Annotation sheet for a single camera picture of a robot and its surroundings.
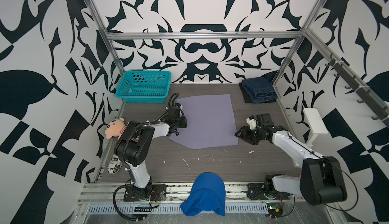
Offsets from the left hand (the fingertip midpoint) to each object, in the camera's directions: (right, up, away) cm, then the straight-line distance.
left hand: (186, 117), depth 97 cm
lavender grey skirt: (+15, -3, +1) cm, 16 cm away
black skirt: (+43, +12, +14) cm, 47 cm away
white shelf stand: (+63, 0, -24) cm, 67 cm away
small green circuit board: (+42, -40, -26) cm, 64 cm away
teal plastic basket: (-34, +21, +22) cm, 45 cm away
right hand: (+30, -9, -11) cm, 33 cm away
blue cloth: (+12, -32, -27) cm, 43 cm away
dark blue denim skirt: (+49, +18, +8) cm, 53 cm away
